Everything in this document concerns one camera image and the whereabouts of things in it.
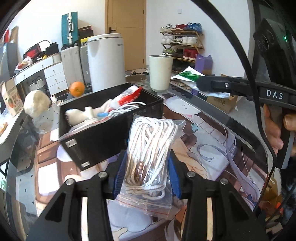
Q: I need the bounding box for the green silver medicine pouch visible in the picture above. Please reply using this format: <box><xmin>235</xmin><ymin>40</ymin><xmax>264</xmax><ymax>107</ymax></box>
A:
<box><xmin>171</xmin><ymin>67</ymin><xmax>230</xmax><ymax>99</ymax></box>

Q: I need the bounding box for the bagged thin striped cord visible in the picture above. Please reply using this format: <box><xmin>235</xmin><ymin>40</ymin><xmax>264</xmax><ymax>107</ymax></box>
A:
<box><xmin>116</xmin><ymin>114</ymin><xmax>187</xmax><ymax>220</ymax></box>

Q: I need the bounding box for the white usb cable bundle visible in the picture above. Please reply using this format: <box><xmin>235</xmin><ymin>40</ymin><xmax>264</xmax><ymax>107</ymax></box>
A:
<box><xmin>108</xmin><ymin>101</ymin><xmax>147</xmax><ymax>118</ymax></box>

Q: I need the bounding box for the person's right hand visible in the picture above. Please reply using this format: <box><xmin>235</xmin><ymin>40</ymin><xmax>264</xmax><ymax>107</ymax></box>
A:
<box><xmin>263</xmin><ymin>104</ymin><xmax>296</xmax><ymax>154</ymax></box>

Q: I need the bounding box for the brown cardboard box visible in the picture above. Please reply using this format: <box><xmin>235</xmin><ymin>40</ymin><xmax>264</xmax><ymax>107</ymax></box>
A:
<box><xmin>206</xmin><ymin>74</ymin><xmax>239</xmax><ymax>114</ymax></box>

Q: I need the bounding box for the purple paper bag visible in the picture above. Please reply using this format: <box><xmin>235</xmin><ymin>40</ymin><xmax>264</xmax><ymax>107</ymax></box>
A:
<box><xmin>195</xmin><ymin>54</ymin><xmax>213</xmax><ymax>75</ymax></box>

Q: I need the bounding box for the wooden shoe rack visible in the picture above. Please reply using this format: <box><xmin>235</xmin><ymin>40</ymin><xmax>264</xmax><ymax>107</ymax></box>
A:
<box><xmin>159</xmin><ymin>22</ymin><xmax>204</xmax><ymax>63</ymax></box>

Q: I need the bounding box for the white cylindrical cup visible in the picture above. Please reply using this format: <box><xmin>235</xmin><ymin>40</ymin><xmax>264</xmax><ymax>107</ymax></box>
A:
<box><xmin>149</xmin><ymin>55</ymin><xmax>173</xmax><ymax>92</ymax></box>

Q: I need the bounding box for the grey side table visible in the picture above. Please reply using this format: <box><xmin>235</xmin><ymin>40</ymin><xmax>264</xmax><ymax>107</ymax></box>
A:
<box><xmin>0</xmin><ymin>109</ymin><xmax>27</xmax><ymax>163</ymax></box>

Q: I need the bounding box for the black cardboard box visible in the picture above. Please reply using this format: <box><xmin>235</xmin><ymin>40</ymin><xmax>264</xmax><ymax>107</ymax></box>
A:
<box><xmin>59</xmin><ymin>83</ymin><xmax>163</xmax><ymax>171</ymax></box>

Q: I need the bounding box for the red white snack packet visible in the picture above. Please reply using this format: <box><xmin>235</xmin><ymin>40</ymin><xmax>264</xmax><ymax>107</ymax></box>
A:
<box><xmin>110</xmin><ymin>85</ymin><xmax>142</xmax><ymax>109</ymax></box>

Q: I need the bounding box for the cream yarn ball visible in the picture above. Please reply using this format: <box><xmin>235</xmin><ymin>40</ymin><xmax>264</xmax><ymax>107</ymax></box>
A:
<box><xmin>23</xmin><ymin>90</ymin><xmax>51</xmax><ymax>118</ymax></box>

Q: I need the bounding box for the brown wooden door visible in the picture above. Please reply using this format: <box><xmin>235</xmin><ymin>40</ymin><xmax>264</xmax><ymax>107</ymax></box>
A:
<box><xmin>105</xmin><ymin>1</ymin><xmax>147</xmax><ymax>70</ymax></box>

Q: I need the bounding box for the orange fruit cardboard box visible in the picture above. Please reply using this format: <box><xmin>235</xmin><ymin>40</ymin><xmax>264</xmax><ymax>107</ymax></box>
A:
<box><xmin>1</xmin><ymin>79</ymin><xmax>23</xmax><ymax>117</ymax></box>

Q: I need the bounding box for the orange fruit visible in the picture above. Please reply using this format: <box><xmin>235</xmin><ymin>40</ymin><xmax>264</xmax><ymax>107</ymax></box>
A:
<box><xmin>69</xmin><ymin>81</ymin><xmax>85</xmax><ymax>97</ymax></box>

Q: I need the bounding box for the white tall trash bin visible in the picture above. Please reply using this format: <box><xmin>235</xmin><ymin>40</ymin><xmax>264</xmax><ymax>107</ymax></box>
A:
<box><xmin>87</xmin><ymin>33</ymin><xmax>125</xmax><ymax>92</ymax></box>

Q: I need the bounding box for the white drawer desk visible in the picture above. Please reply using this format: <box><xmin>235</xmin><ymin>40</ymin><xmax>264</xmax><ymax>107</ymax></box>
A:
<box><xmin>13</xmin><ymin>53</ymin><xmax>68</xmax><ymax>95</ymax></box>

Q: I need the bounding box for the silver suitcase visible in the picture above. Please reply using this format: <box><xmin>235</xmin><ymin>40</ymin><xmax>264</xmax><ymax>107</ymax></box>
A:
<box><xmin>80</xmin><ymin>45</ymin><xmax>91</xmax><ymax>85</ymax></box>

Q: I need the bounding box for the white suitcase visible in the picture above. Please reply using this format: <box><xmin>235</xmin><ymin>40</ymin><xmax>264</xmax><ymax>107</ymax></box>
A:
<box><xmin>61</xmin><ymin>46</ymin><xmax>84</xmax><ymax>88</ymax></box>

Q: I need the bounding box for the grey refrigerator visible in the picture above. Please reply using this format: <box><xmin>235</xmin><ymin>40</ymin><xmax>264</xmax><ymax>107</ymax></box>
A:
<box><xmin>0</xmin><ymin>43</ymin><xmax>18</xmax><ymax>82</ymax></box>

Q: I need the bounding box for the teal suitcase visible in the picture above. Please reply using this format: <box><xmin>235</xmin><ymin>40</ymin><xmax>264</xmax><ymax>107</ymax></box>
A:
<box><xmin>61</xmin><ymin>11</ymin><xmax>79</xmax><ymax>50</ymax></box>

